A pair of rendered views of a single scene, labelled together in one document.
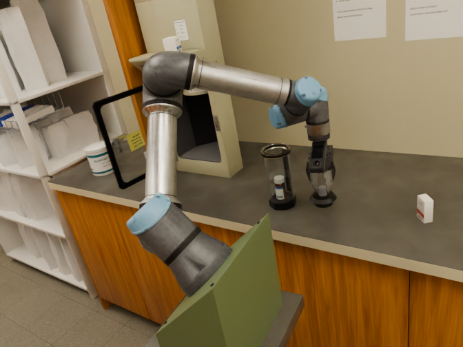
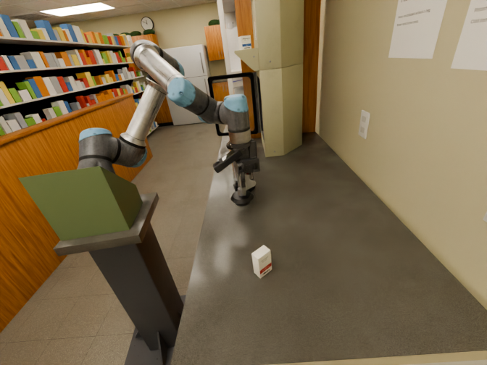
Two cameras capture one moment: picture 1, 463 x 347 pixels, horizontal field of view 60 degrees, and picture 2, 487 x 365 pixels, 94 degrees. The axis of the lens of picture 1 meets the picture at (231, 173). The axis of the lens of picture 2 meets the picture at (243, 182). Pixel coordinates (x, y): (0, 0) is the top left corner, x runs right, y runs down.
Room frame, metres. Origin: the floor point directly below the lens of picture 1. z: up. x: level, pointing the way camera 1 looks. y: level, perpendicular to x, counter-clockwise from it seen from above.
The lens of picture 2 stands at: (0.77, -0.93, 1.49)
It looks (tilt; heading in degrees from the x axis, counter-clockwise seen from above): 29 degrees down; 55
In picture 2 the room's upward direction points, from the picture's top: 7 degrees counter-clockwise
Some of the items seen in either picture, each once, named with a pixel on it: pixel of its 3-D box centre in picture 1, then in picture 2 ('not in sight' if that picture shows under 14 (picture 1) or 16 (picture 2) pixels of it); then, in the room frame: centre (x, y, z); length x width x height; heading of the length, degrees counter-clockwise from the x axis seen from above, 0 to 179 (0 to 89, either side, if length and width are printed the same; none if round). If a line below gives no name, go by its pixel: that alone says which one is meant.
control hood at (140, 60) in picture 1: (168, 66); (246, 60); (1.67, 0.17, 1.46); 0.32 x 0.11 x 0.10; 52
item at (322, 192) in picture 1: (322, 195); (241, 195); (1.20, -0.30, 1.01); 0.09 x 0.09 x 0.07
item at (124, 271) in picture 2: not in sight; (148, 287); (0.77, 0.09, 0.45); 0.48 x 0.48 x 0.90; 58
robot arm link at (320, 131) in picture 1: (317, 128); (239, 135); (1.22, -0.30, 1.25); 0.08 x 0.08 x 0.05
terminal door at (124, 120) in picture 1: (136, 135); (233, 106); (1.70, 0.38, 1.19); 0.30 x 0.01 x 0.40; 132
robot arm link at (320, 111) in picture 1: (315, 104); (236, 113); (1.22, -0.30, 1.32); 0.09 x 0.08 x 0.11; 107
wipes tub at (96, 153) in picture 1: (100, 158); not in sight; (2.00, 0.66, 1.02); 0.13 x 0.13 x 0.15
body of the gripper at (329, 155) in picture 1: (320, 149); (244, 156); (1.23, -0.31, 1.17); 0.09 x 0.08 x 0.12; 157
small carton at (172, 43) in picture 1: (172, 45); (244, 43); (1.64, 0.13, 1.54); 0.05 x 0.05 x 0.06; 70
